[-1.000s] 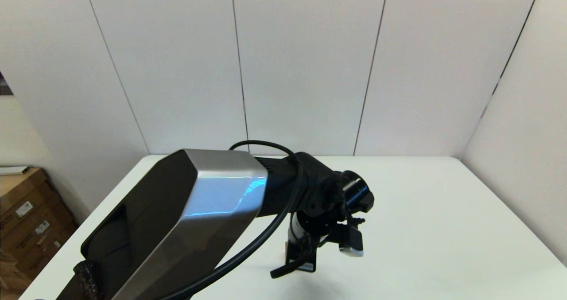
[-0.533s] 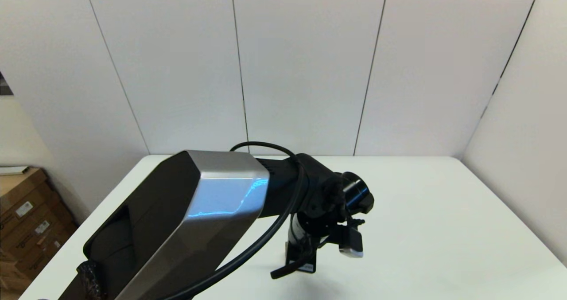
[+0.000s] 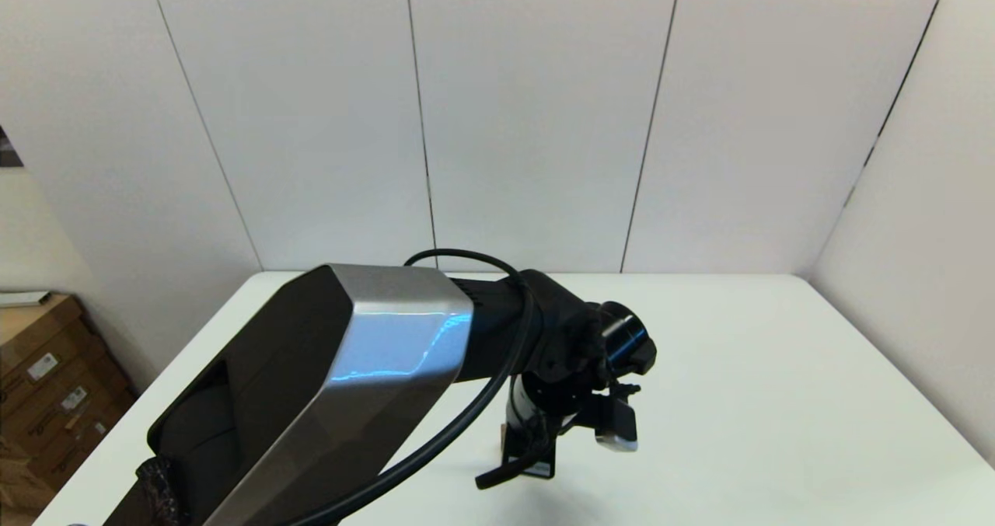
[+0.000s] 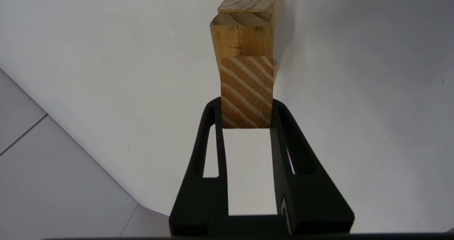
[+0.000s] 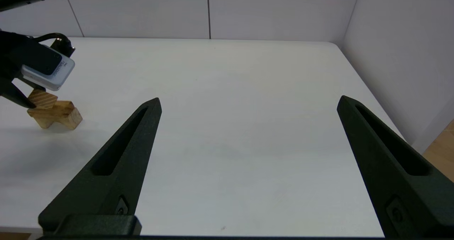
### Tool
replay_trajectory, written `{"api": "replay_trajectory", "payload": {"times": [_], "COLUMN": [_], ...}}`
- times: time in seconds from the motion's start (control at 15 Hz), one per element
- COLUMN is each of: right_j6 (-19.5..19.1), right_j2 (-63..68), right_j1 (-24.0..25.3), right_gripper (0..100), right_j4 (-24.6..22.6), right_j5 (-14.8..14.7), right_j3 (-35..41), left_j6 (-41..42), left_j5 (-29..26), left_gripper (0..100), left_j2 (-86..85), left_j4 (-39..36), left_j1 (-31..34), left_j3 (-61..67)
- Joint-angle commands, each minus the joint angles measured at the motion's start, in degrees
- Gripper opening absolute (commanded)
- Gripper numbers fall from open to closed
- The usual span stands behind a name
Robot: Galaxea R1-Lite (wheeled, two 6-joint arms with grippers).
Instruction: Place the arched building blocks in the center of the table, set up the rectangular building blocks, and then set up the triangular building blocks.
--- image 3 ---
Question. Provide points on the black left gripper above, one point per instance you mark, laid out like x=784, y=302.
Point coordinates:
x=540, y=460

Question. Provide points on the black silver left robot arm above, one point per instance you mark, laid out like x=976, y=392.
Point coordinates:
x=373, y=339

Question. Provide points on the labelled brown cardboard box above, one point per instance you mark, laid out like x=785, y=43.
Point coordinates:
x=31, y=330
x=39, y=417
x=78, y=448

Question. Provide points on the plain brown cardboard box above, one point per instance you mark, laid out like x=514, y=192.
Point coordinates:
x=19, y=485

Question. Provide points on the white flat object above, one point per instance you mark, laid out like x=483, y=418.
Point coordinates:
x=23, y=299

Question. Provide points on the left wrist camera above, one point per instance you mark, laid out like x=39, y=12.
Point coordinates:
x=618, y=425

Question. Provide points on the dark wall board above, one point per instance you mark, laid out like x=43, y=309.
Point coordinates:
x=8, y=151

